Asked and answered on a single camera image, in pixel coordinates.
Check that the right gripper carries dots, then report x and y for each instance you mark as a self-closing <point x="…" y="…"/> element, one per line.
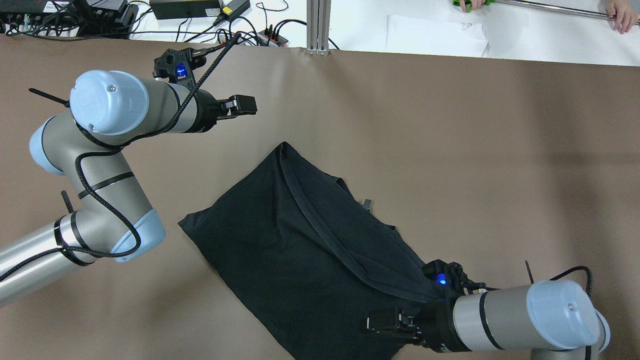
<point x="436" y="322"/>

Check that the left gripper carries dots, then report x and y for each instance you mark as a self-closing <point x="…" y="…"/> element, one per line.
<point x="205" y="112"/>

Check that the black printed t-shirt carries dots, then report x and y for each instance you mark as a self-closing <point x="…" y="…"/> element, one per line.
<point x="308" y="260"/>

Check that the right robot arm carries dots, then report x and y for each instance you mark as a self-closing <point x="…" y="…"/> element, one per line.
<point x="554" y="319"/>

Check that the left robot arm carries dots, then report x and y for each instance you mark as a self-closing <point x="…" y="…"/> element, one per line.
<point x="107" y="110"/>

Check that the person's bare hand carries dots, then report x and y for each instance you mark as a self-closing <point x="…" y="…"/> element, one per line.
<point x="623" y="15"/>

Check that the black power adapter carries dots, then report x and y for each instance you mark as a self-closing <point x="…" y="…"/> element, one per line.
<point x="185" y="9"/>

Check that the green toy object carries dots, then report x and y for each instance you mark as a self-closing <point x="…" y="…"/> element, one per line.
<point x="468" y="6"/>

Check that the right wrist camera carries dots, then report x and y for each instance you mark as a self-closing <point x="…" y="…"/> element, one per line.
<point x="452" y="276"/>

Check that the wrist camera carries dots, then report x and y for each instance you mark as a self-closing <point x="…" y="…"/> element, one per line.
<point x="177" y="66"/>
<point x="452" y="276"/>

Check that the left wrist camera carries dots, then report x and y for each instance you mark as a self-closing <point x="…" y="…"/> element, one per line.
<point x="177" y="66"/>

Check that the aluminium frame post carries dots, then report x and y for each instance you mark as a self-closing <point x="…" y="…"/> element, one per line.
<point x="317" y="27"/>

